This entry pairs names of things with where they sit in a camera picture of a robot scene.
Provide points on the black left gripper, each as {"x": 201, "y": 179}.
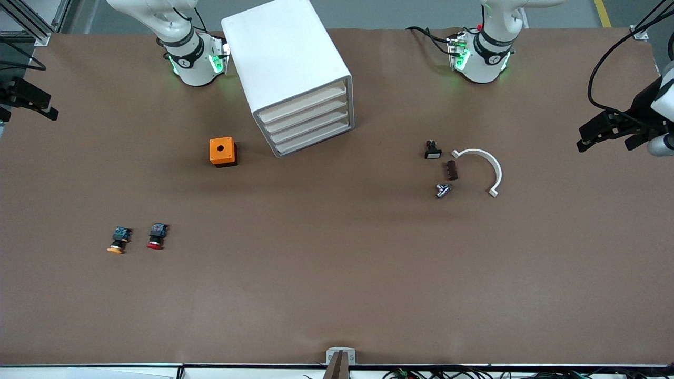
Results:
{"x": 640, "y": 109}

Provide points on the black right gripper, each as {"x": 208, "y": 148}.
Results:
{"x": 14, "y": 90}

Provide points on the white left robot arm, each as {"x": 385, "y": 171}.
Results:
{"x": 484, "y": 66}

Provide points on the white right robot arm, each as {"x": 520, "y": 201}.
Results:
{"x": 192, "y": 68}

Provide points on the yellow push button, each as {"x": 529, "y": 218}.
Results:
{"x": 119, "y": 239}

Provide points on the red push button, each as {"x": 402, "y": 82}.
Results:
{"x": 157, "y": 236}

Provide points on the white drawer cabinet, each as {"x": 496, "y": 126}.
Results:
{"x": 284, "y": 52}

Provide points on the brown terminal block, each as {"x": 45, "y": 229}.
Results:
{"x": 452, "y": 170}

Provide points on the brown table mat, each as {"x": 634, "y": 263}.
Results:
{"x": 337, "y": 295}

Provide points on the aluminium frame profile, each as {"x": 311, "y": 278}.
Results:
{"x": 41, "y": 38}
{"x": 641, "y": 33}

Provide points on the white curved plastic bracket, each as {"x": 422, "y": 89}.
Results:
{"x": 497, "y": 168}

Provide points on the silver key switch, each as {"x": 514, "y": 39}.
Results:
{"x": 443, "y": 190}

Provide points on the black switch with white face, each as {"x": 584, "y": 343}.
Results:
{"x": 433, "y": 150}

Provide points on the orange button enclosure box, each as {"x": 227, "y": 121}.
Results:
{"x": 221, "y": 150}

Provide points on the grey camera stand bracket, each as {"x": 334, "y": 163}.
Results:
{"x": 340, "y": 357}

